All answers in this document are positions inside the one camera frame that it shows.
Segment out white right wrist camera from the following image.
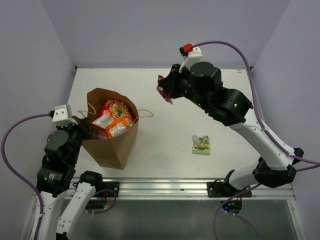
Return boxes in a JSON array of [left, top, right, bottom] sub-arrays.
[[179, 43, 203, 73]]

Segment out red snack packet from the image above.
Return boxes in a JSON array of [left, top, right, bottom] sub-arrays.
[[99, 99, 131, 119]]

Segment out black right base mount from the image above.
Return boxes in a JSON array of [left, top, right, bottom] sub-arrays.
[[206, 179, 252, 214]]

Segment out pink small snack packet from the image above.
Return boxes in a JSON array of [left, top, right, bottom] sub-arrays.
[[156, 75, 173, 105]]

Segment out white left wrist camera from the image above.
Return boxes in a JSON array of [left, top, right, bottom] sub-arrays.
[[52, 104, 78, 127]]

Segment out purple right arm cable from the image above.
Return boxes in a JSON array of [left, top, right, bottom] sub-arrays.
[[193, 40, 320, 240]]

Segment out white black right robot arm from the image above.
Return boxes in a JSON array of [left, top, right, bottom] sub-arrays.
[[157, 61, 304, 197]]

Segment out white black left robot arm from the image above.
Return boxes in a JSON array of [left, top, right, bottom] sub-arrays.
[[29, 116, 104, 240]]

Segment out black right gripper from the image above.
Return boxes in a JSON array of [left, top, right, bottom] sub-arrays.
[[158, 63, 205, 110]]

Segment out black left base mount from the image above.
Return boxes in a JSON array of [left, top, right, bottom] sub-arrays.
[[85, 181, 120, 212]]

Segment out orange white snack packet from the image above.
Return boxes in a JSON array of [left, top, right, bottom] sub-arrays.
[[91, 109, 134, 139]]

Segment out purple candy packet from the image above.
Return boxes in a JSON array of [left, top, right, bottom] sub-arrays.
[[94, 131, 106, 140]]

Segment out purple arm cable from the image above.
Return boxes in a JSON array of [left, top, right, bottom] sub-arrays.
[[1, 112, 53, 237], [193, 40, 320, 240]]

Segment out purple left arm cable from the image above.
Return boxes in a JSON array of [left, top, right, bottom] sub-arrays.
[[1, 112, 53, 237]]

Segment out green small snack packet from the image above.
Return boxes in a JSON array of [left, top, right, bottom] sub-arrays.
[[191, 135, 211, 155]]

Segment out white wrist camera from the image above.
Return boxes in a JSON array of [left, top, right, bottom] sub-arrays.
[[179, 43, 203, 73], [52, 104, 78, 127]]

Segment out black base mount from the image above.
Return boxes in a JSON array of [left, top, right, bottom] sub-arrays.
[[85, 181, 120, 212], [206, 179, 252, 214]]

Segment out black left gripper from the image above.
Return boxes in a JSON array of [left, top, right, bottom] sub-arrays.
[[56, 114, 94, 165]]

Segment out brown paper bag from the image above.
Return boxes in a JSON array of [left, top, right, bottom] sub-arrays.
[[82, 88, 142, 170]]

